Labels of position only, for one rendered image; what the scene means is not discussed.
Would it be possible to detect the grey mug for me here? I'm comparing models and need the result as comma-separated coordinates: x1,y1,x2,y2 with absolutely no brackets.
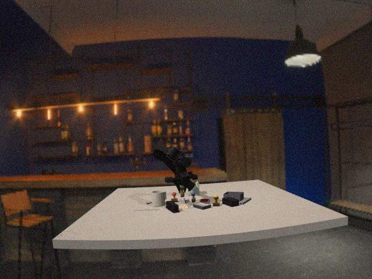
151,191,167,207

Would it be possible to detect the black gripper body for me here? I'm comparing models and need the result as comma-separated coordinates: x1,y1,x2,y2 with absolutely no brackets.
164,167,198,183

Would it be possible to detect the cream inspection card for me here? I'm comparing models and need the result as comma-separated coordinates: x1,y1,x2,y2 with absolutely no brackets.
178,204,191,209

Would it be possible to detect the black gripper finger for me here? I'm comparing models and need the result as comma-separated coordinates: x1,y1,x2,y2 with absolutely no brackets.
183,180,191,193
175,182,181,193

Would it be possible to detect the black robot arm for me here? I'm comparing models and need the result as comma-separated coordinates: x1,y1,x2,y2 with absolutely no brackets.
153,144,196,191

